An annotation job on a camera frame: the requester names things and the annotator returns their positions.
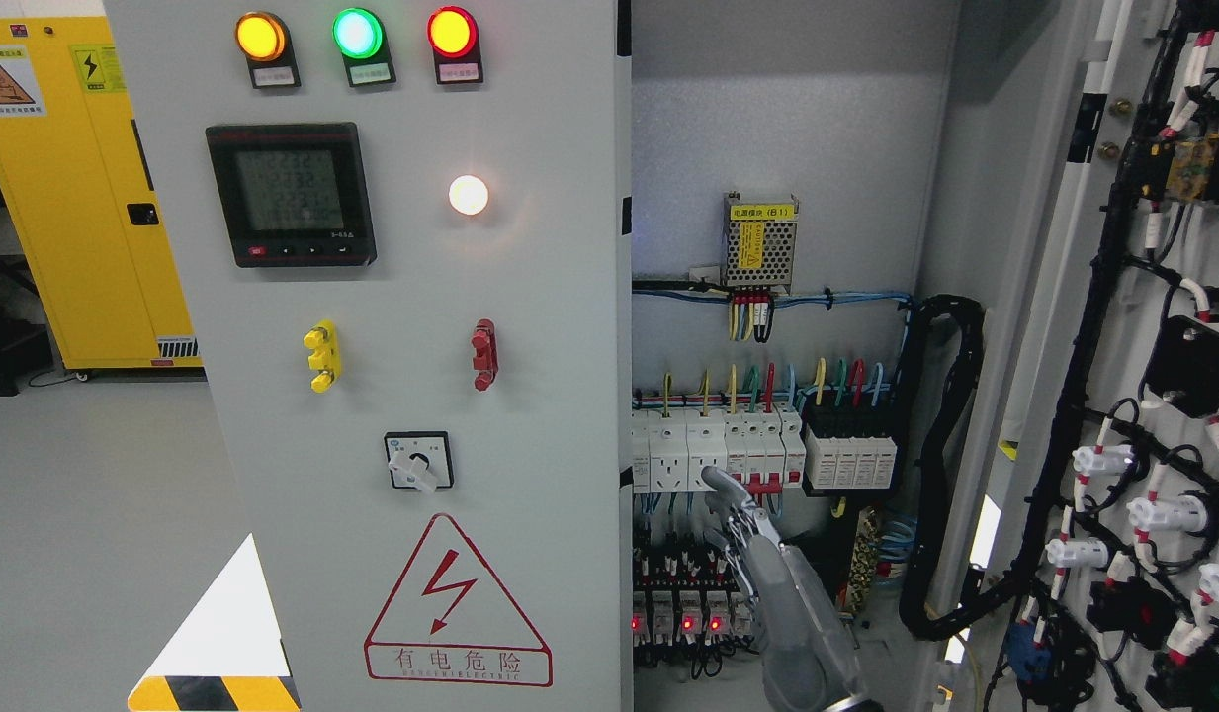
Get perforated metal power supply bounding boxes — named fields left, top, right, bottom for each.
left=720, top=191, right=800, bottom=293

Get red electric hazard sticker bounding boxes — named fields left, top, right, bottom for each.
left=364, top=513, right=552, bottom=686

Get yellow indicator lamp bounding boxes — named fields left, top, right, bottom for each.
left=234, top=12, right=301, bottom=89

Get black corrugated right cable conduit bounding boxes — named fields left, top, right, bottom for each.
left=896, top=293, right=1025, bottom=643

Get red indicator lamp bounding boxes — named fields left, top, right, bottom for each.
left=427, top=6, right=485, bottom=85

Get yellow safety storage cabinet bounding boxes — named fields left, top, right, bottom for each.
left=0, top=15, right=202, bottom=371

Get yellow door terminal block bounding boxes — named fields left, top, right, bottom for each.
left=304, top=319, right=343, bottom=394

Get white indicator lamp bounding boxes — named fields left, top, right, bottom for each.
left=449, top=174, right=490, bottom=216

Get green indicator lamp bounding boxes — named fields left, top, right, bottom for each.
left=332, top=6, right=396, bottom=87

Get upper row circuit breakers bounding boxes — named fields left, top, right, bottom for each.
left=629, top=406, right=805, bottom=494

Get white rotary selector switch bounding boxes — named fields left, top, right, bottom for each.
left=383, top=432, right=455, bottom=493

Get red door terminal block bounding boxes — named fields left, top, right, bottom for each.
left=471, top=318, right=499, bottom=393

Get black digital power meter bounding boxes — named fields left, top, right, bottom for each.
left=206, top=122, right=375, bottom=269

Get lower row relays and breakers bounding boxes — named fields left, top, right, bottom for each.
left=629, top=532, right=758, bottom=679

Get grey cabinet door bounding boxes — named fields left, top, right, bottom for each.
left=106, top=1, right=631, bottom=711
left=925, top=0, right=1219, bottom=712

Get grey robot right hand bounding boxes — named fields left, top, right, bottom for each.
left=701, top=466, right=883, bottom=711

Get black surge protector block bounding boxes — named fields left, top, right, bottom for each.
left=803, top=400, right=904, bottom=496

